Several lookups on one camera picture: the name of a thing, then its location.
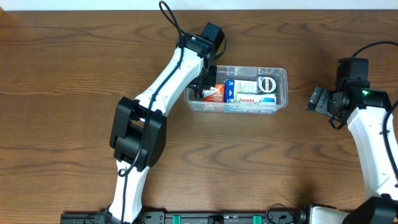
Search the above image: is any red orange small box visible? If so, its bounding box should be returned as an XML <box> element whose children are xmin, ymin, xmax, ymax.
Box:
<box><xmin>203</xmin><ymin>83</ymin><xmax>225</xmax><ymax>103</ymax></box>

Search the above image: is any blue Kool Fever box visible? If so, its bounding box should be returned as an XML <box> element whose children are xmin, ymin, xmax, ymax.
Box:
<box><xmin>223</xmin><ymin>78</ymin><xmax>277</xmax><ymax>113</ymax></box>

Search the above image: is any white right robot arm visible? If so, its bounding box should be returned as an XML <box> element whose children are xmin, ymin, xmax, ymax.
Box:
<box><xmin>297</xmin><ymin>57</ymin><xmax>397</xmax><ymax>223</ymax></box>

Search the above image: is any black mounting rail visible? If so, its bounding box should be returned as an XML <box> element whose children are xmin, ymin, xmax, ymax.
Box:
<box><xmin>60</xmin><ymin>210</ymin><xmax>309</xmax><ymax>224</ymax></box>

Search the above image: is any white Panadol box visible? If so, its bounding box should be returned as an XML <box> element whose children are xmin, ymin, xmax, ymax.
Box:
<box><xmin>236</xmin><ymin>93</ymin><xmax>276</xmax><ymax>105</ymax></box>

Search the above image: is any clear plastic container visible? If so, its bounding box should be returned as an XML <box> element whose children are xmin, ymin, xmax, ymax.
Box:
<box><xmin>184</xmin><ymin>65</ymin><xmax>288</xmax><ymax>114</ymax></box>

